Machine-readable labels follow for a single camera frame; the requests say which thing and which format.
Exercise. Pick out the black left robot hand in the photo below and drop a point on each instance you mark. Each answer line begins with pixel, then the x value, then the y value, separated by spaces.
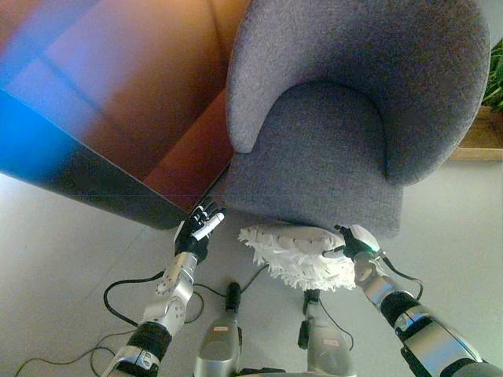
pixel 193 238

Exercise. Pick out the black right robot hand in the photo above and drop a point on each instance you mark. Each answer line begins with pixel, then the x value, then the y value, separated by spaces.
pixel 358 240

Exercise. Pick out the white fluffy duster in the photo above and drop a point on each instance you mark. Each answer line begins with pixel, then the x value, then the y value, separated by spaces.
pixel 302 257

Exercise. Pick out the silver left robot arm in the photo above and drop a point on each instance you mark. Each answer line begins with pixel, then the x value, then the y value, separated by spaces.
pixel 157 319

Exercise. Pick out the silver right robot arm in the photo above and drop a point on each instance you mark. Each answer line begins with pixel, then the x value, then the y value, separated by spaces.
pixel 416 322

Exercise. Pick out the silver left robot leg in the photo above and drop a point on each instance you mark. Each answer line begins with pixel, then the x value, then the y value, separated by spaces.
pixel 220 334

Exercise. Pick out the silver robot leg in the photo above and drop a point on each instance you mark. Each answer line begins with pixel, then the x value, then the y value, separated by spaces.
pixel 324 337
pixel 220 334

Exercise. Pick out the silver right robot leg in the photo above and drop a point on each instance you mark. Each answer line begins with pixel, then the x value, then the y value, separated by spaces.
pixel 324 337

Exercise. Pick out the grey fabric armchair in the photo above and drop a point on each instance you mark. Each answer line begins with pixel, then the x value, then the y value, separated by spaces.
pixel 346 114

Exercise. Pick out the dark table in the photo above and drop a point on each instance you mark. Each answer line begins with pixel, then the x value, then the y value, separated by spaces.
pixel 78 173

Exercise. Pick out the wooden planter box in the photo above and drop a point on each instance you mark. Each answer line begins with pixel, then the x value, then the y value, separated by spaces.
pixel 479 135

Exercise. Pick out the wooden cabinet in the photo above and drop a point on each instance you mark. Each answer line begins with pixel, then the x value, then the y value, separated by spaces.
pixel 129 86

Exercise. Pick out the green plant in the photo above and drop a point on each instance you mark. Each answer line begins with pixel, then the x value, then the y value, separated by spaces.
pixel 496 74

